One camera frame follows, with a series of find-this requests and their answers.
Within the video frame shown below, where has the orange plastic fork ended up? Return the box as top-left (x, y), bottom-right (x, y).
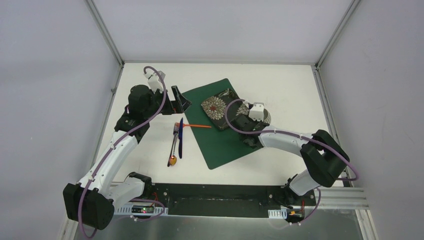
top-left (175, 122), bottom-right (212, 129)

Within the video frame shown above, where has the purple metallic fork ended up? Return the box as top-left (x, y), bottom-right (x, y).
top-left (167, 122), bottom-right (179, 167)

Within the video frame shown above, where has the blue plastic knife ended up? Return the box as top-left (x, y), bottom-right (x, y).
top-left (178, 118), bottom-right (184, 159)

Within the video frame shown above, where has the black floral square plate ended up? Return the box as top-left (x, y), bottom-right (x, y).
top-left (200, 88), bottom-right (249, 130)

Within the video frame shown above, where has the grey ribbed mug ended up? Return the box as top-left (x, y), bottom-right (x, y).
top-left (263, 109), bottom-right (272, 125)

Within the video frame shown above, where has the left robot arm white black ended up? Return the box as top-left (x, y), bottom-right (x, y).
top-left (63, 84), bottom-right (192, 230)

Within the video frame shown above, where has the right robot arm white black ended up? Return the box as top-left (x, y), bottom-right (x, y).
top-left (230, 115), bottom-right (350, 205)

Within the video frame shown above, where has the green placemat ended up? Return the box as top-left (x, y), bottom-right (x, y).
top-left (182, 78), bottom-right (259, 170)

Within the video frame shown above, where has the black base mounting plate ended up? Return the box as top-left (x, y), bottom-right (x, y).
top-left (151, 183), bottom-right (318, 218)

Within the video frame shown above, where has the right electronics board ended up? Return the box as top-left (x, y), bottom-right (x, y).
top-left (286, 209), bottom-right (305, 222)

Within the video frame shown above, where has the electronics board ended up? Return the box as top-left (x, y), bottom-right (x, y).
top-left (131, 205), bottom-right (155, 214)
top-left (286, 209), bottom-right (305, 222)

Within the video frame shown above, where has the left electronics board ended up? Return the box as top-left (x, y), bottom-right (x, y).
top-left (131, 205), bottom-right (155, 214)

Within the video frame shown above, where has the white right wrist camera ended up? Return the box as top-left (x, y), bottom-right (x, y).
top-left (248, 102), bottom-right (265, 122)

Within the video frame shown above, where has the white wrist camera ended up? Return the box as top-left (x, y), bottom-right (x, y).
top-left (248, 102), bottom-right (265, 122)
top-left (144, 70), bottom-right (166, 94)

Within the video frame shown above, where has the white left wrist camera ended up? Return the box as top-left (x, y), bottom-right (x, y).
top-left (144, 70), bottom-right (166, 94)

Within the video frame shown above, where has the aluminium frame rail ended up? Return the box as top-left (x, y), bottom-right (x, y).
top-left (311, 65), bottom-right (379, 240)

